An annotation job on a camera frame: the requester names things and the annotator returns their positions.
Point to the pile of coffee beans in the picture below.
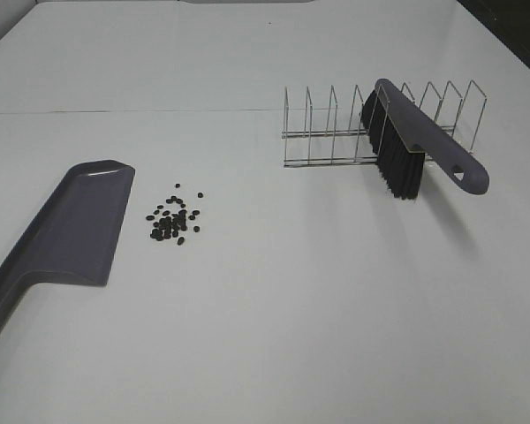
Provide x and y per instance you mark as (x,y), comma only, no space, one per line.
(175,217)

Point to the grey brush black bristles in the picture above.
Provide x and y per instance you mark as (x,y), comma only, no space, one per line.
(402,136)

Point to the grey plastic dustpan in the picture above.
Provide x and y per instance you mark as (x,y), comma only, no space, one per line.
(73,237)

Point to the chrome wire dish rack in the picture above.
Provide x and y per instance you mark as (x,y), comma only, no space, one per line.
(332,133)

